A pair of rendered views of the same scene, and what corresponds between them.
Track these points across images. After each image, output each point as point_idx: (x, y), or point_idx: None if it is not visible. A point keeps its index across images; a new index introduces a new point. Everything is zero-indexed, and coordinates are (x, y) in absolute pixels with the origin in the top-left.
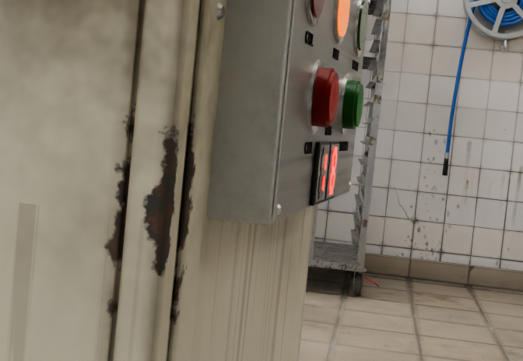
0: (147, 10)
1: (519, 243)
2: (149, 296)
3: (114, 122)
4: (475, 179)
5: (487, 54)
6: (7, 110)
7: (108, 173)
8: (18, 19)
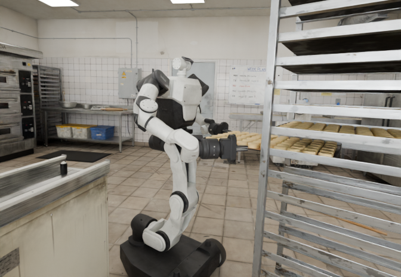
0: (105, 185)
1: None
2: (107, 204)
3: (105, 194)
4: None
5: None
6: (99, 197)
7: (105, 197)
8: (99, 190)
